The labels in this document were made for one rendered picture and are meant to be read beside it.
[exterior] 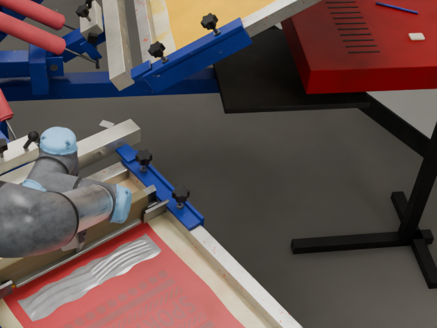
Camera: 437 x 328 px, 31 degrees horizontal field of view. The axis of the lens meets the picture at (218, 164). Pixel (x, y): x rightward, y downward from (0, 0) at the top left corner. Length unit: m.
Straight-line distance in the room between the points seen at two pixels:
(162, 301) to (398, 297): 1.53
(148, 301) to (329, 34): 1.06
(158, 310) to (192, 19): 0.87
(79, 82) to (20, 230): 1.34
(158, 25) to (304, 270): 1.29
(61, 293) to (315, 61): 1.01
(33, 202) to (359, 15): 1.61
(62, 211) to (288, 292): 1.98
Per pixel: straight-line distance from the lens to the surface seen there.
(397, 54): 2.48
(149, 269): 1.96
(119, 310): 1.89
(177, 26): 2.34
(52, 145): 1.67
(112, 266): 1.96
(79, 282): 1.94
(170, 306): 1.90
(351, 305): 3.18
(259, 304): 1.88
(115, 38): 2.31
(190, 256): 1.99
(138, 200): 1.97
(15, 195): 1.23
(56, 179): 1.63
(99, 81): 2.52
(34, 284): 1.95
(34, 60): 2.41
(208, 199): 3.44
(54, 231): 1.25
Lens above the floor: 2.50
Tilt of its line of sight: 44 degrees down
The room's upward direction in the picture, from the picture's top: 6 degrees clockwise
